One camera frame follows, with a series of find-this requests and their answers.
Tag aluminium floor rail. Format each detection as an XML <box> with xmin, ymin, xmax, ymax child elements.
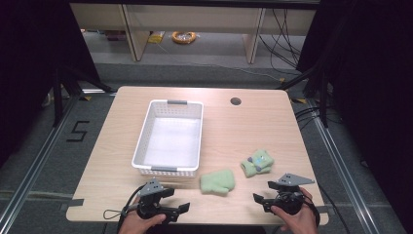
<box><xmin>307</xmin><ymin>99</ymin><xmax>382</xmax><ymax>234</ymax></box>
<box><xmin>0</xmin><ymin>93</ymin><xmax>83</xmax><ymax>226</ymax></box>

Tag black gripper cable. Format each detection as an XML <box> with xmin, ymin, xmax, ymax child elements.
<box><xmin>303</xmin><ymin>194</ymin><xmax>321</xmax><ymax>228</ymax></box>
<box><xmin>102</xmin><ymin>184</ymin><xmax>147</xmax><ymax>234</ymax></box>

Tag bundle of black cables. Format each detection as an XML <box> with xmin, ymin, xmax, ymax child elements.
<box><xmin>258</xmin><ymin>8</ymin><xmax>304</xmax><ymax>70</ymax></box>

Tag person's left hand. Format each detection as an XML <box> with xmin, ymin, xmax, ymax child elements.
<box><xmin>118</xmin><ymin>197</ymin><xmax>168</xmax><ymax>234</ymax></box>

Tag green mitten with grey dots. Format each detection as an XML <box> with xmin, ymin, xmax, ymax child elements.
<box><xmin>240</xmin><ymin>148</ymin><xmax>276</xmax><ymax>178</ymax></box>

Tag white plastic basket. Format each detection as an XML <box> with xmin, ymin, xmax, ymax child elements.
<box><xmin>131</xmin><ymin>98</ymin><xmax>205</xmax><ymax>179</ymax></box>

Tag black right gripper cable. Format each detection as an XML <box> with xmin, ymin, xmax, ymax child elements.
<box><xmin>303</xmin><ymin>194</ymin><xmax>321</xmax><ymax>228</ymax></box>

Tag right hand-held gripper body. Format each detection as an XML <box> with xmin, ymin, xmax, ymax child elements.
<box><xmin>262</xmin><ymin>173</ymin><xmax>317</xmax><ymax>216</ymax></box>

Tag dark red box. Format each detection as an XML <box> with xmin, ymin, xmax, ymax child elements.
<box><xmin>104</xmin><ymin>30</ymin><xmax>127</xmax><ymax>42</ymax></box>

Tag black floor cables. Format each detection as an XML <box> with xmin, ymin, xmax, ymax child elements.
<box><xmin>292</xmin><ymin>104</ymin><xmax>323</xmax><ymax>132</ymax></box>

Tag light wooden shelf unit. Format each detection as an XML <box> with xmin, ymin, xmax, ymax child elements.
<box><xmin>69</xmin><ymin>2</ymin><xmax>318</xmax><ymax>65</ymax></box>

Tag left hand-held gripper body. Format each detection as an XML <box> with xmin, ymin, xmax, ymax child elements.
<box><xmin>135</xmin><ymin>177</ymin><xmax>179</xmax><ymax>225</ymax></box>

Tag plain green mitten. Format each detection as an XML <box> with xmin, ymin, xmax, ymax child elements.
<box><xmin>199</xmin><ymin>168</ymin><xmax>237</xmax><ymax>196</ymax></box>

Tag black metal stand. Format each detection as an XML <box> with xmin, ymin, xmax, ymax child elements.
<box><xmin>275</xmin><ymin>62</ymin><xmax>329</xmax><ymax>129</ymax></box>
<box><xmin>51</xmin><ymin>63</ymin><xmax>115</xmax><ymax>129</ymax></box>

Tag person's right hand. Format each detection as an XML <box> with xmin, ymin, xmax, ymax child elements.
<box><xmin>270</xmin><ymin>187</ymin><xmax>319</xmax><ymax>234</ymax></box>

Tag black curtain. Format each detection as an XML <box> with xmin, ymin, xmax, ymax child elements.
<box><xmin>295</xmin><ymin>0</ymin><xmax>413</xmax><ymax>234</ymax></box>
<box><xmin>0</xmin><ymin>0</ymin><xmax>102</xmax><ymax>168</ymax></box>

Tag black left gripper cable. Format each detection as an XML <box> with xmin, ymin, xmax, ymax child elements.
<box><xmin>102</xmin><ymin>184</ymin><xmax>147</xmax><ymax>234</ymax></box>

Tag yellow packet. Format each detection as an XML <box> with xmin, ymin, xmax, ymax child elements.
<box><xmin>147</xmin><ymin>30</ymin><xmax>167</xmax><ymax>45</ymax></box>

